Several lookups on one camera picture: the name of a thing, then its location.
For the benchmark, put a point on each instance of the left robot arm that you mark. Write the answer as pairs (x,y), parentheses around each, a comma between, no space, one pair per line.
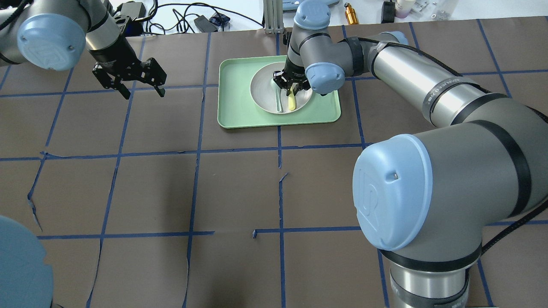
(52,34)

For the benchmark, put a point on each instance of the yellow plastic fork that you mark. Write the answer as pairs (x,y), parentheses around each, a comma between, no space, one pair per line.
(291,93)

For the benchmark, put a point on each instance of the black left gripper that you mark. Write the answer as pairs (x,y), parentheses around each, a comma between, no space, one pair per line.
(114,51)

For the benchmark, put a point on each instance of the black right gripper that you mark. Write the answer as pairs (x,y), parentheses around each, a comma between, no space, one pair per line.
(293,69)

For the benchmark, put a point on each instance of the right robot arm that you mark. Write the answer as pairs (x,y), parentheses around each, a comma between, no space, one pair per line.
(435,201)

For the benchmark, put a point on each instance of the brass cylinder fitting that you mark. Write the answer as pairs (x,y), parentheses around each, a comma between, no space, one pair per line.
(350,14)

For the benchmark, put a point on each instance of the white round plate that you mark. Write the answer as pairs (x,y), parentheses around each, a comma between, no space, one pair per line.
(262,91)

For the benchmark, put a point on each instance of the aluminium frame post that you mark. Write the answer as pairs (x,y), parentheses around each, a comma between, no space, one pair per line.
(273,16)

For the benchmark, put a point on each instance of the pale green plastic spoon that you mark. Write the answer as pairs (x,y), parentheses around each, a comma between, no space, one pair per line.
(277,91)

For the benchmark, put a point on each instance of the light green plastic tray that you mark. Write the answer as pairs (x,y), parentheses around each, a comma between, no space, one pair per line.
(237,109)

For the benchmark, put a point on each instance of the black power adapter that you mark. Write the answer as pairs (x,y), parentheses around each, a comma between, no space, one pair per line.
(204,25)

